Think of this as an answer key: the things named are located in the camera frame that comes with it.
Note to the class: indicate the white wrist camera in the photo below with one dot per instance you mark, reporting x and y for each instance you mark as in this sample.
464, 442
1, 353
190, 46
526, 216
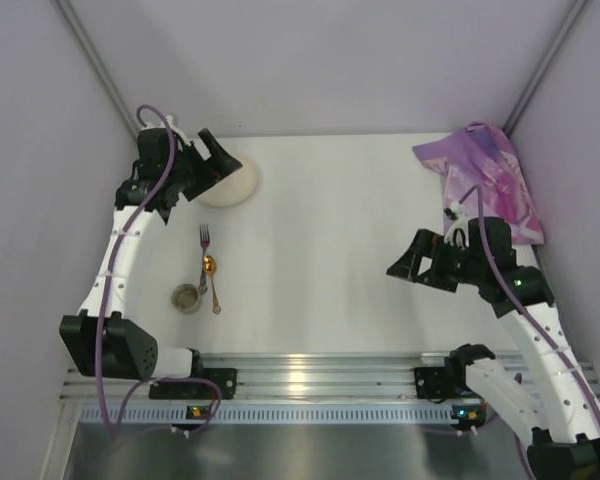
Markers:
177, 131
457, 222

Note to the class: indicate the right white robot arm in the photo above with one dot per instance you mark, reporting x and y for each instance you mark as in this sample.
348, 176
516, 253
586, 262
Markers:
559, 428

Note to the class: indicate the right aluminium frame post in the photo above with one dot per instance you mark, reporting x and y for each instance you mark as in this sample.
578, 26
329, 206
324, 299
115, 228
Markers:
559, 37

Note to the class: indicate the aluminium frame post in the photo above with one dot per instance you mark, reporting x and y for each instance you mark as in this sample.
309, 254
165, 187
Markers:
559, 37
74, 24

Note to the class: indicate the speckled ceramic cup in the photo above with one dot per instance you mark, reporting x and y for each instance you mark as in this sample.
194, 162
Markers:
186, 299

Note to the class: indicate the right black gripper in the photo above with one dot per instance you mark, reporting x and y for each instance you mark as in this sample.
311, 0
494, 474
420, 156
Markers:
443, 265

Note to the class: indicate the gold spoon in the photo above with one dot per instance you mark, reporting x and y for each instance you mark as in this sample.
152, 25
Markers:
210, 268

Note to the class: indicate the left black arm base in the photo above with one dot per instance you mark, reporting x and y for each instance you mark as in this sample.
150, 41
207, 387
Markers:
224, 378

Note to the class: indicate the cream round plate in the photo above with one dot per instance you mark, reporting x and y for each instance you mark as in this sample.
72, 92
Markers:
235, 188

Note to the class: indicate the pink metallic fork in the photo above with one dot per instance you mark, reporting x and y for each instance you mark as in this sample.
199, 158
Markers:
204, 237

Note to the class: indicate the purple printed placemat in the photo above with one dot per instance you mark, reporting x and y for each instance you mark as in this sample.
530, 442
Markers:
481, 154

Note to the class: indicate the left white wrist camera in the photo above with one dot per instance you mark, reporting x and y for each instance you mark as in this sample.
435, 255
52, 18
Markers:
177, 131

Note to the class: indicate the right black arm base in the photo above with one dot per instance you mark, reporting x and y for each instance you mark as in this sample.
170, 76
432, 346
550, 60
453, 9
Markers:
436, 385

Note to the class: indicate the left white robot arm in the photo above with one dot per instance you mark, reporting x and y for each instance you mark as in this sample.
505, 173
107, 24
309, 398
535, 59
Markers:
105, 337

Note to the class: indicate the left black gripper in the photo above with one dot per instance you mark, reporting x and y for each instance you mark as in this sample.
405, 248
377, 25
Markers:
194, 171

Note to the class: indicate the perforated cable tray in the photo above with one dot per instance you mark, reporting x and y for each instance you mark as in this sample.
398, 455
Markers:
295, 414

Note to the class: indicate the left aluminium frame post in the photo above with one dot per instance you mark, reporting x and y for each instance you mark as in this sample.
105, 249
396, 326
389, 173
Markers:
74, 24

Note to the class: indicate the aluminium mounting rail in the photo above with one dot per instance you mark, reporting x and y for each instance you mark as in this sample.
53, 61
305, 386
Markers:
317, 378

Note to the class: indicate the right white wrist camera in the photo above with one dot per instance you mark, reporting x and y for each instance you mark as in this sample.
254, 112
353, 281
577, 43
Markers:
457, 222

